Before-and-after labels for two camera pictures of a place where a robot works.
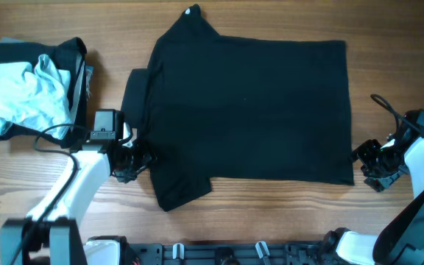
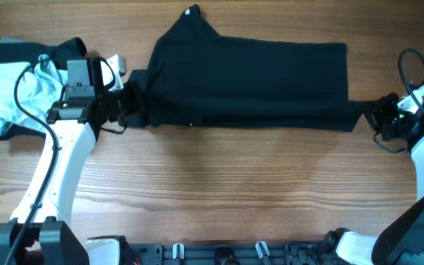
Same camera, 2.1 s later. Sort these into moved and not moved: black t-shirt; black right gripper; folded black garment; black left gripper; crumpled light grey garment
Moved: black t-shirt; black right gripper; black left gripper
Not moved: folded black garment; crumpled light grey garment
